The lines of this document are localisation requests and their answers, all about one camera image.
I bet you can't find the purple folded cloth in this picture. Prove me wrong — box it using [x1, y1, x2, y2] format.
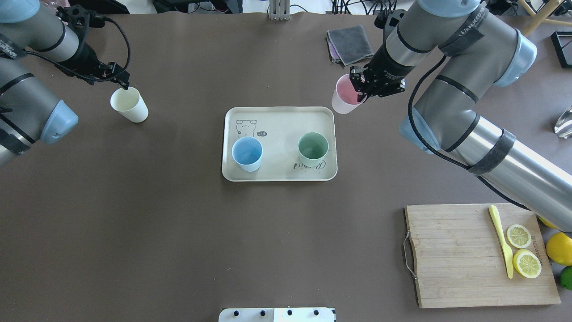
[326, 38, 341, 64]

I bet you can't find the green plastic cup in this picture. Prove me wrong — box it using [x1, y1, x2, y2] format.
[298, 132, 329, 167]

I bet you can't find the upper lemon slice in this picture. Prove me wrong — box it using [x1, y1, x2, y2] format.
[506, 224, 532, 249]

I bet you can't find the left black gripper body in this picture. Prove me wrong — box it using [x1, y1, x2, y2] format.
[67, 43, 108, 83]

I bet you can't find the grey folded cloth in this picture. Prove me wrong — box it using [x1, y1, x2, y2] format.
[326, 25, 374, 67]

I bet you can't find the cream rabbit print tray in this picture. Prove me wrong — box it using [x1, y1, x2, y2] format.
[221, 106, 338, 182]

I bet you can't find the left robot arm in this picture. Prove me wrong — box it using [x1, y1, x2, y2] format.
[0, 0, 130, 165]

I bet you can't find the blue plastic cup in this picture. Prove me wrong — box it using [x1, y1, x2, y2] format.
[231, 136, 263, 173]

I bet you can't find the green lime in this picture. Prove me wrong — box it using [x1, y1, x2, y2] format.
[559, 266, 572, 291]

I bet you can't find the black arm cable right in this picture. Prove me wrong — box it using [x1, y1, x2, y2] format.
[407, 55, 530, 211]

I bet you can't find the cream plastic cup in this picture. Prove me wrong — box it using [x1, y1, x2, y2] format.
[110, 86, 149, 123]

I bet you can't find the whole lemon near lime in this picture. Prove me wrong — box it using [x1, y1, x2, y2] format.
[546, 232, 572, 267]

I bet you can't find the lemon slice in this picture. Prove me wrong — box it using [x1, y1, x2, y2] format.
[506, 224, 532, 249]
[513, 249, 542, 279]

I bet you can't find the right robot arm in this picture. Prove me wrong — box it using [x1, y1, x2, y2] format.
[350, 0, 572, 236]

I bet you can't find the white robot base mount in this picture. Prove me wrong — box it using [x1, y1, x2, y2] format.
[218, 306, 336, 322]

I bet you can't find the lower lemon slice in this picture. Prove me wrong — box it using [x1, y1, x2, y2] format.
[513, 249, 542, 279]

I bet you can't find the yellow plastic knife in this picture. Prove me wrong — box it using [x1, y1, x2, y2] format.
[488, 204, 514, 279]

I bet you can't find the pink plastic cup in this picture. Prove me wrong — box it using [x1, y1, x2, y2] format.
[332, 75, 362, 114]

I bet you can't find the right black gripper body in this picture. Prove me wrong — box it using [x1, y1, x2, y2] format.
[362, 45, 413, 97]

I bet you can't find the black frame object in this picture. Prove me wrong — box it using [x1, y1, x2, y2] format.
[550, 31, 572, 68]

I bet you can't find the wooden stand with round base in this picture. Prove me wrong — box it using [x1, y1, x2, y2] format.
[517, 0, 572, 36]

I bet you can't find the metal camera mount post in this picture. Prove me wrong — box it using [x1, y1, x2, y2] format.
[268, 0, 291, 21]

